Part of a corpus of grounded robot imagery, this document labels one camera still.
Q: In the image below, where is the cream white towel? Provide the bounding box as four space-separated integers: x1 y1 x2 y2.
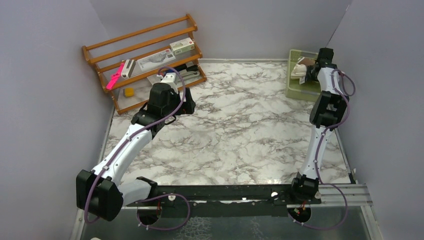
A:
290 64 307 85

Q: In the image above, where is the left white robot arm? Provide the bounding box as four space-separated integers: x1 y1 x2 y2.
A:
76 83 196 223

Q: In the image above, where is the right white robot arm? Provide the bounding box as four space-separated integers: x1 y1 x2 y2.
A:
288 47 349 204

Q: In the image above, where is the grey white stapler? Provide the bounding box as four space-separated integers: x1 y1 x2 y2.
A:
180 65 200 84

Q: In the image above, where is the green plastic basket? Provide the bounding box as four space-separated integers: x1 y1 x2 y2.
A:
285 49 321 103

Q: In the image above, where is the small white red box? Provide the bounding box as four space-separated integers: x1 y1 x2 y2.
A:
147 74 163 85

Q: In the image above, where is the long white flat box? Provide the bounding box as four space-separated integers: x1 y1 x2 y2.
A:
136 48 176 73

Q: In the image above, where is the orange wooden rack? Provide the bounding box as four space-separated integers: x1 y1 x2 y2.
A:
82 14 207 115

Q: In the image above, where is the yellow sponge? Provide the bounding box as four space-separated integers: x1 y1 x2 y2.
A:
122 87 135 98

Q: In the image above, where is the white green box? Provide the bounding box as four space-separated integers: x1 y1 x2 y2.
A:
169 37 195 56

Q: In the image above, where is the white silver device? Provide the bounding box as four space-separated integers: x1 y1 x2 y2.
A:
120 59 137 79

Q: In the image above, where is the pink plastic tool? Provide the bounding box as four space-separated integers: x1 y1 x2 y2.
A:
105 61 125 91

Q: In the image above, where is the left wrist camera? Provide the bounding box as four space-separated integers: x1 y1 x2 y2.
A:
160 73 179 94

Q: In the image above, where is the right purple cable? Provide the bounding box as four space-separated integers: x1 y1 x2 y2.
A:
288 68 357 231

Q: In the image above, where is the purple cable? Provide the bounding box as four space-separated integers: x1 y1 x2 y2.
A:
288 68 357 231
83 66 187 225

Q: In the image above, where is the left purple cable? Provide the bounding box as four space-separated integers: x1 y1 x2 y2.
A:
83 66 187 225

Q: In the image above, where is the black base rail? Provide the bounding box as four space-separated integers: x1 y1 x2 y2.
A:
130 184 322 218

